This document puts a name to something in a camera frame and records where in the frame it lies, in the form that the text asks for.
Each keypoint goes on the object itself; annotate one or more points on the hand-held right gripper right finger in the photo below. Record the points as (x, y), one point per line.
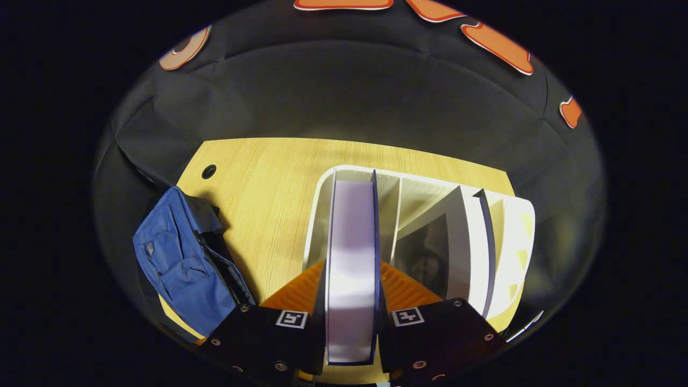
(446, 338)

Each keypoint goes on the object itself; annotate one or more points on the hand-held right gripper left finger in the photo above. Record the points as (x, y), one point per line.
(258, 338)

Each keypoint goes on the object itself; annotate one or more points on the grey portrait cover book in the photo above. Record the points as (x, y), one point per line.
(462, 242)

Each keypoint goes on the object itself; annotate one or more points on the blue schoolbag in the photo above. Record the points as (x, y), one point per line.
(183, 269)

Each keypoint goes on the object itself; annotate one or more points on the blue spine book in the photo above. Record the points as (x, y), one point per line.
(352, 258)

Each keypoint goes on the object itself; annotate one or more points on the white bookshelf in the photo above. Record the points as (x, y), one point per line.
(408, 199)

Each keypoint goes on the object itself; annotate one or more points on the black backdrop cloth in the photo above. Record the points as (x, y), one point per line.
(349, 97)

